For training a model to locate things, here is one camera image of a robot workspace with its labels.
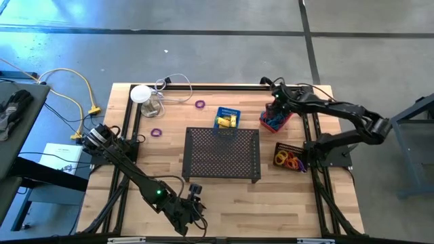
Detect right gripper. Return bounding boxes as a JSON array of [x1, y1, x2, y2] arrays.
[[265, 85, 292, 119]]

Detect wide blue rubber band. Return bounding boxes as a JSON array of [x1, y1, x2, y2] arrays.
[[266, 111, 289, 131]]

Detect black perforated metal shelf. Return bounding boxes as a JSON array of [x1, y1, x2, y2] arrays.
[[182, 127, 262, 184]]

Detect red plastic basket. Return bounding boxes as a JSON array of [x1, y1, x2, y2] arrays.
[[259, 103, 294, 134]]

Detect black mesh basket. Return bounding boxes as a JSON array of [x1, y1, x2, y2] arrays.
[[273, 142, 309, 174]]

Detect blue plastic basket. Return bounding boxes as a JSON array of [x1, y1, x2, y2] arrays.
[[213, 106, 241, 130]]

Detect white round disc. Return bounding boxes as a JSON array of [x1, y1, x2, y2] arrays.
[[130, 84, 153, 104]]

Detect white booklet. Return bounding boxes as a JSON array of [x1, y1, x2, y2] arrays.
[[38, 142, 84, 176]]

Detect grey side table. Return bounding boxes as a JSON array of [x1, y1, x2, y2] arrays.
[[0, 81, 90, 233]]

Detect grey work gloves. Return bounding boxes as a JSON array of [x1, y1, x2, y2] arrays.
[[0, 89, 35, 142]]

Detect silver metal bracket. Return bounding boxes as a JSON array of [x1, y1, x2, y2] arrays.
[[107, 237, 146, 244], [297, 238, 336, 244]]

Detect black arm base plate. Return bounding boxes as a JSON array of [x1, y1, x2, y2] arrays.
[[90, 138, 139, 166], [303, 140, 359, 167]]

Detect white cable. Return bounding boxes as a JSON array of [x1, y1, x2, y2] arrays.
[[154, 73, 193, 104]]

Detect yellow extension cord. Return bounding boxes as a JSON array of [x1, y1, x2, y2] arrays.
[[0, 57, 85, 142], [36, 68, 102, 115]]

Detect blue-grey metal table frame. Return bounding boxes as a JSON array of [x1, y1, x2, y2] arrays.
[[389, 93, 434, 200]]

